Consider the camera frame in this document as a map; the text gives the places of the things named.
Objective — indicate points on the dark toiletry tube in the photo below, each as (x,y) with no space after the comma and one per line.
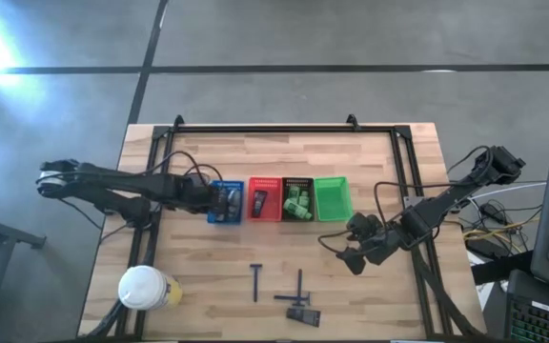
(259,202)

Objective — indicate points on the black aluminium table frame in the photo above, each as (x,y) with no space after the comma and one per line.
(279,129)

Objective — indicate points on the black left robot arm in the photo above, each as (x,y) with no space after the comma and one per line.
(112,181)

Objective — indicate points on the backlit black keyboard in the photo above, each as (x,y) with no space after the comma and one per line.
(541,319)

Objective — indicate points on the blue plastic basket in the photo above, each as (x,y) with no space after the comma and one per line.
(224,218)

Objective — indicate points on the blue disposable razor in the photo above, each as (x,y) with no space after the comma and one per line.
(255,286)
(286,298)

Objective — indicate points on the red plastic basket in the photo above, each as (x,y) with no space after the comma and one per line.
(274,200)

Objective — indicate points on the large green travel bottle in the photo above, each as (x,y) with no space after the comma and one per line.
(296,208)

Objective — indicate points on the dark blue foreground vacuum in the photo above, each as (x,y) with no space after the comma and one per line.
(303,316)

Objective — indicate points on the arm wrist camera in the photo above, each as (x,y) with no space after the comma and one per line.
(362,224)
(196,181)

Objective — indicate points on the black T-shaped tool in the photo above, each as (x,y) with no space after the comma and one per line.
(299,286)

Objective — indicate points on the black plastic basket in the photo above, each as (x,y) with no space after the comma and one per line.
(298,181)

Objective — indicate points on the small green travel bottle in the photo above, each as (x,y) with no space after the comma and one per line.
(294,192)
(304,199)

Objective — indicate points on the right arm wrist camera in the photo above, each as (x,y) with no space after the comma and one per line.
(362,224)

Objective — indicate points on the green plastic basket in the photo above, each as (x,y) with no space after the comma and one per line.
(334,200)

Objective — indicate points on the grey tapered travel bottle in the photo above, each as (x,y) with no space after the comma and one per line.
(234,195)

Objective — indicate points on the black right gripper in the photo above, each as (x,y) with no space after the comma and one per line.
(374,250)

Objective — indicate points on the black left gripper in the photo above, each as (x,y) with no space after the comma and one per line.
(203,200)

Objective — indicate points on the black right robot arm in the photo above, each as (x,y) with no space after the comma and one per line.
(446,200)

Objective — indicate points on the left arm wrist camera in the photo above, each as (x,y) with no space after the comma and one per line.
(196,181)

